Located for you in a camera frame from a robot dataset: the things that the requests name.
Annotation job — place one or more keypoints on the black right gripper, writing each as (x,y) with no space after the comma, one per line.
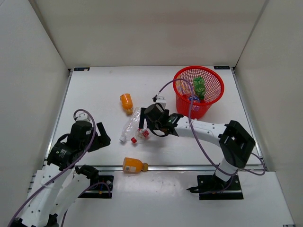
(150,125)

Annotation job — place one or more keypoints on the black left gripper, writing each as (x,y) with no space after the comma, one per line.
(101,141)

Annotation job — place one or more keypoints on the clear bottle red label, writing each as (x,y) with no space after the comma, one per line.
(141,135)

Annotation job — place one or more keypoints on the blue label water bottle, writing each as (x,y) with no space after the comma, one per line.
(196,102)

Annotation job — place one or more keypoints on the green plastic soda bottle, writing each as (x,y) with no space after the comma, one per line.
(199,87)

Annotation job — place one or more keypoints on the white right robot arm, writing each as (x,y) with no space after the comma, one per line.
(234,141)

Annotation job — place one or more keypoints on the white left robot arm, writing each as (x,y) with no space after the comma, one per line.
(62,182)

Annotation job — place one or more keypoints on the red mesh plastic bin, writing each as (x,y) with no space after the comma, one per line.
(183,86)

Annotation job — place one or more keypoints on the large clear plastic bottle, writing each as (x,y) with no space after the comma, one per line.
(131,126)

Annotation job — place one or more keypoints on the orange juice bottle near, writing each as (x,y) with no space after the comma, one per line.
(133,166)

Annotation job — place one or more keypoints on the orange juice bottle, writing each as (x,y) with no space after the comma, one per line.
(127,103)
(133,166)

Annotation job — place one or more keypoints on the orange juice bottle far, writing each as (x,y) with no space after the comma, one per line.
(127,103)

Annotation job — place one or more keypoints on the dark label sticker left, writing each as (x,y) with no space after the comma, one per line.
(81,69)

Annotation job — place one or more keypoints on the dark label sticker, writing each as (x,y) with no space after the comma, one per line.
(222,67)
(81,69)

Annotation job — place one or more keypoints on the dark label sticker right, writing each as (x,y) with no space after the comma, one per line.
(222,67)

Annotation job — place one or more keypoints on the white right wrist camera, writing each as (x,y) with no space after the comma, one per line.
(162,101)

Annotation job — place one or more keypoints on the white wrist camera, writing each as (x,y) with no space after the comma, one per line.
(162,101)
(83,116)

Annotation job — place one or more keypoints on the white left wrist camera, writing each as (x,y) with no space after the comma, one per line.
(83,116)

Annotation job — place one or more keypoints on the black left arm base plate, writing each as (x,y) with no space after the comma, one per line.
(102,188)

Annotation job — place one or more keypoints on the aluminium table left rail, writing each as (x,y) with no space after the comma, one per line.
(58,114)

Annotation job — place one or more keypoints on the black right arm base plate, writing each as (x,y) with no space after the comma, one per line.
(210,187)

